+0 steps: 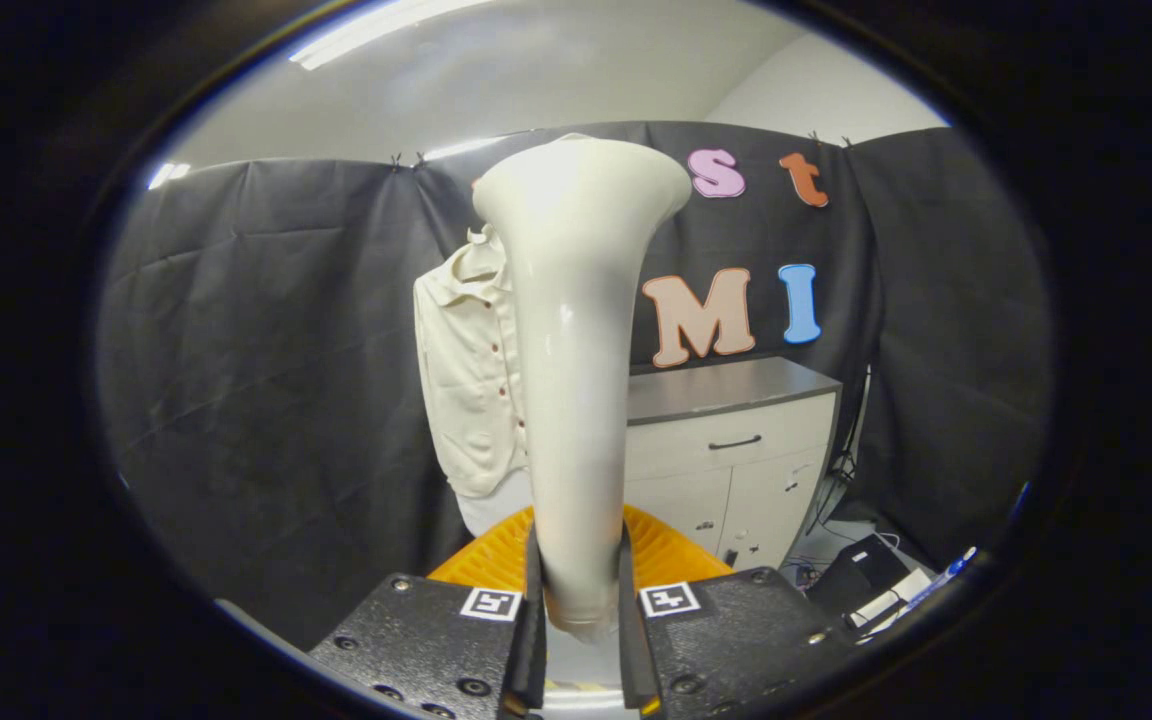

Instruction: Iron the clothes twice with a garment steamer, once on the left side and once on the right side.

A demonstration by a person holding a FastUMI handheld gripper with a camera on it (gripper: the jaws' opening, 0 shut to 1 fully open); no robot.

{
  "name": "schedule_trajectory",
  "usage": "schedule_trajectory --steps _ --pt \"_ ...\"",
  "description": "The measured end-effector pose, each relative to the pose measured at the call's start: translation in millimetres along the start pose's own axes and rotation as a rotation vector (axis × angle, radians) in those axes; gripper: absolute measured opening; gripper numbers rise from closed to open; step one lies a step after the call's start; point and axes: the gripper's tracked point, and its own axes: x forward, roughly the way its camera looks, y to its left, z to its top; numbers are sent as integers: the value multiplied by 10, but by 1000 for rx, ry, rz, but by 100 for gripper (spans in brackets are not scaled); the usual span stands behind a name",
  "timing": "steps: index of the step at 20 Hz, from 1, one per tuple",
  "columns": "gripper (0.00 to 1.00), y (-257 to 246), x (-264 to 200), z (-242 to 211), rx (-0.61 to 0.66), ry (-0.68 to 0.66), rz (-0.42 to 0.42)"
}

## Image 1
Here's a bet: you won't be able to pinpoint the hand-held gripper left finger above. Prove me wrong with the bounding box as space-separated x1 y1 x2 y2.
308 505 547 720

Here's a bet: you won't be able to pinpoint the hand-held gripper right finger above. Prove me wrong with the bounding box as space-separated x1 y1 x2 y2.
618 503 862 719

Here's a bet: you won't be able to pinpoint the white garment steamer nozzle hose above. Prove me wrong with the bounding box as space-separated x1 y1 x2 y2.
471 135 694 646

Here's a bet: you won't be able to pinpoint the cream button shirt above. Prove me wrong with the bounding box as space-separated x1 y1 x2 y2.
413 225 529 501

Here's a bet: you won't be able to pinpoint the black box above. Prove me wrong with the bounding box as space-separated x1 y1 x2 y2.
806 533 912 629

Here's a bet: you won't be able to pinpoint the grey white cabinet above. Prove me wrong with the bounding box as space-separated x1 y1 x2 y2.
621 357 844 571

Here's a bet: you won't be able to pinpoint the white paper box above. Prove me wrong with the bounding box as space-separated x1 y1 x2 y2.
851 567 935 629

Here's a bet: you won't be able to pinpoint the blue white pen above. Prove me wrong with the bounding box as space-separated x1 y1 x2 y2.
891 545 979 613

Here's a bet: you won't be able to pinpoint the black backdrop cloth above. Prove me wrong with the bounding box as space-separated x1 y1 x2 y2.
96 120 1055 651

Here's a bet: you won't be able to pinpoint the black hanging cables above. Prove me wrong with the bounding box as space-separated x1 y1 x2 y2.
806 365 872 536

